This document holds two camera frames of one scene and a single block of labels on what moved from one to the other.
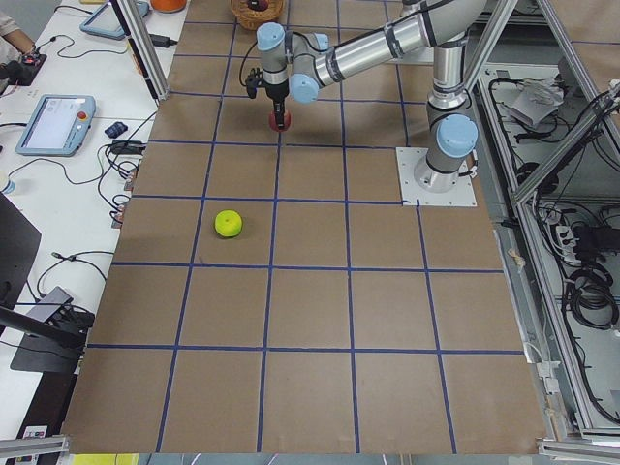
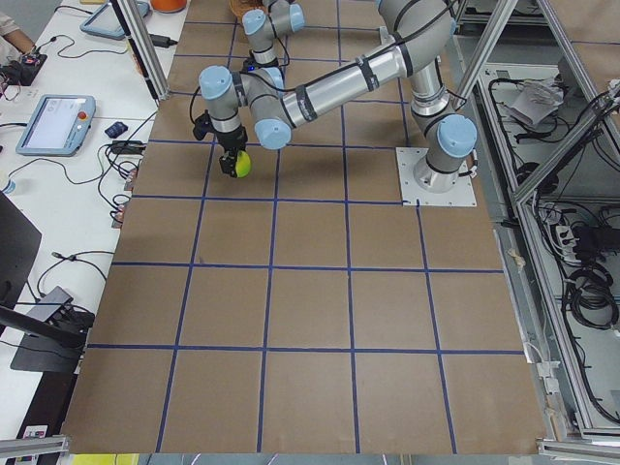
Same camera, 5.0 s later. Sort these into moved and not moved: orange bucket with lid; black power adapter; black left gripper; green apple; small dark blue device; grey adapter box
Moved: green apple; black left gripper
Not moved: orange bucket with lid; small dark blue device; black power adapter; grey adapter box
